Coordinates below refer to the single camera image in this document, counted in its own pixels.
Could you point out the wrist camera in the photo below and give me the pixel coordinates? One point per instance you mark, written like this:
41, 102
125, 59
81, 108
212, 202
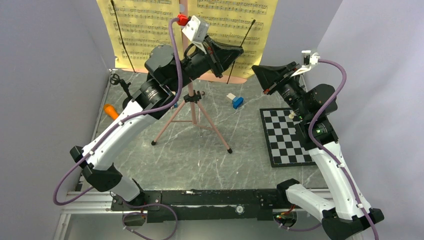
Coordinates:
194, 28
310, 60

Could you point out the black microphone stand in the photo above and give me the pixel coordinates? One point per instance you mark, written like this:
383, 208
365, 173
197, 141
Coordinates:
115, 80

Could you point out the orange toy microphone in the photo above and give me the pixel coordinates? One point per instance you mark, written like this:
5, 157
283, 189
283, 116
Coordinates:
110, 111

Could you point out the white blue brick block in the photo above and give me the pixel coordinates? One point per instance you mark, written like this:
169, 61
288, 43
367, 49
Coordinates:
236, 101

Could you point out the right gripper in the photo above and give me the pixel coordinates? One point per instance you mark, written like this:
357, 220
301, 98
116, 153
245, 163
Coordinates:
268, 75

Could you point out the yellow sheet music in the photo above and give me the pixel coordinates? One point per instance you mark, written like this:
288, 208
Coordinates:
136, 27
245, 23

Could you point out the pink music stand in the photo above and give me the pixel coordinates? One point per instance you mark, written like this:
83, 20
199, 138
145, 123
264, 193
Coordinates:
179, 42

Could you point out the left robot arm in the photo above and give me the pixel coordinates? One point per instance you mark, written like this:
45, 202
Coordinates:
166, 73

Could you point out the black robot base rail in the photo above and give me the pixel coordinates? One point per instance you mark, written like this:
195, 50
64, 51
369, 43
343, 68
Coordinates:
189, 205

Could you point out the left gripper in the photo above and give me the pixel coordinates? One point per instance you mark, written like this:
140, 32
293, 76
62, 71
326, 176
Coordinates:
219, 57

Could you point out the black white chessboard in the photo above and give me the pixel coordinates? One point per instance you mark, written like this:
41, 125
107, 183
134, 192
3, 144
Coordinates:
284, 148

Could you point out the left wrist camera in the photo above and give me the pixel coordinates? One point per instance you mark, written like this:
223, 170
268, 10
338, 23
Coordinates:
194, 28

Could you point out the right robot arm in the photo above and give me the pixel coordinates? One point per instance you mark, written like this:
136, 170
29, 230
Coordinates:
348, 214

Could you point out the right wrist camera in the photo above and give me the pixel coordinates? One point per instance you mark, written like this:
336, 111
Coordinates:
310, 60

